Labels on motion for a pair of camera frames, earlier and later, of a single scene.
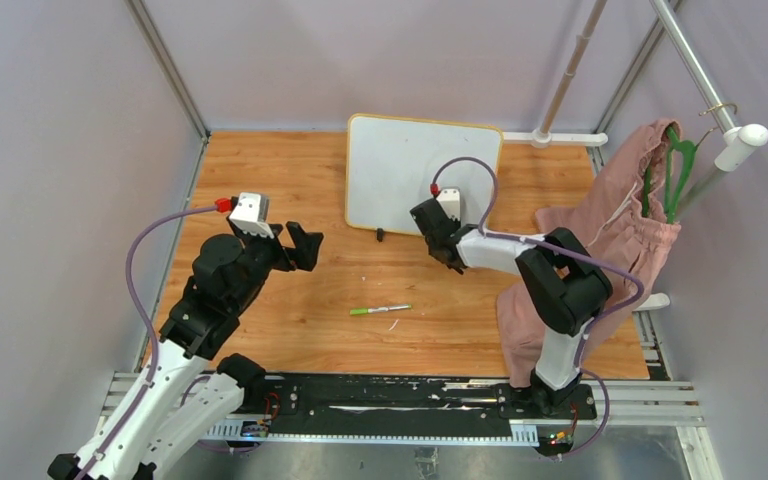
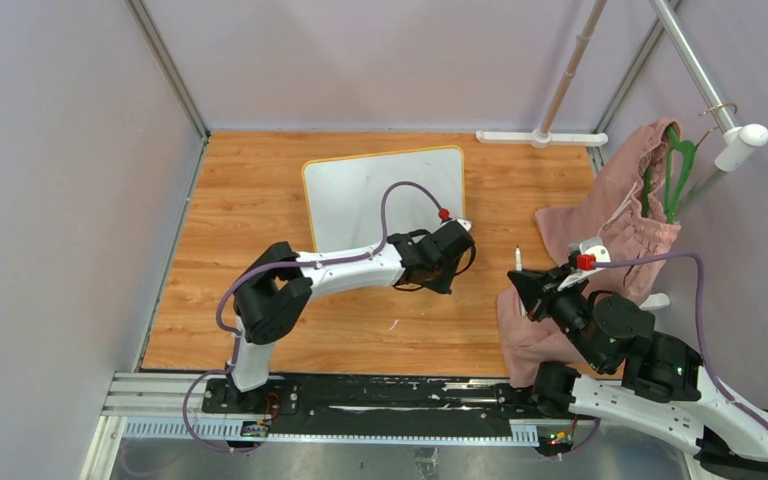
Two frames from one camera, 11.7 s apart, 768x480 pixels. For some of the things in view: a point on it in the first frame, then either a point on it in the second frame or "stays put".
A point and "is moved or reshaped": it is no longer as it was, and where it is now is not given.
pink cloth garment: (624, 223) stays put
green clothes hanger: (674, 144) stays put
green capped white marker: (380, 309) -> (519, 267)
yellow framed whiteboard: (391, 163) is moved or reshaped
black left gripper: (303, 255) -> (443, 285)
